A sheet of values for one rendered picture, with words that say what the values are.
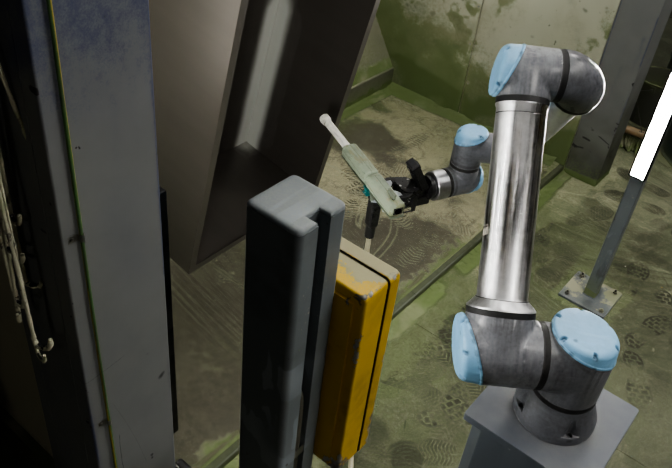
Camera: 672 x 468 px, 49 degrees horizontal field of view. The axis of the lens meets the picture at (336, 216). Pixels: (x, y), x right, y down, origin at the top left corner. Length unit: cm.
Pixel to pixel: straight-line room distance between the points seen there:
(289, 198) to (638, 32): 310
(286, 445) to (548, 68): 111
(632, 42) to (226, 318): 216
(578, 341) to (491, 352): 18
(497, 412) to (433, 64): 265
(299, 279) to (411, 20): 360
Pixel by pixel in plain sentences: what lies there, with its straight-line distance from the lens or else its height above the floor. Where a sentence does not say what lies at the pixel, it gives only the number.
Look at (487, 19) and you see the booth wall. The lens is 390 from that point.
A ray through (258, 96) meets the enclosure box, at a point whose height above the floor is 74.
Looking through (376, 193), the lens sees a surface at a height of 82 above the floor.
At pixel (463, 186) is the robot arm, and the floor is 77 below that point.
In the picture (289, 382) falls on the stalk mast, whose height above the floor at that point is 147.
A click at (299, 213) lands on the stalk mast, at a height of 164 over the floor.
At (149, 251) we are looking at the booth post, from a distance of 125.
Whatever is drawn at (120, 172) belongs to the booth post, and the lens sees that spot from 113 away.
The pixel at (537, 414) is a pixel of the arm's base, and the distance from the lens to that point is 176.
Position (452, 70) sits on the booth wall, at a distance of 408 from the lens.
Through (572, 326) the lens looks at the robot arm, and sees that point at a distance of 165.
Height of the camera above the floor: 199
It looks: 37 degrees down
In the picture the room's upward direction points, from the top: 7 degrees clockwise
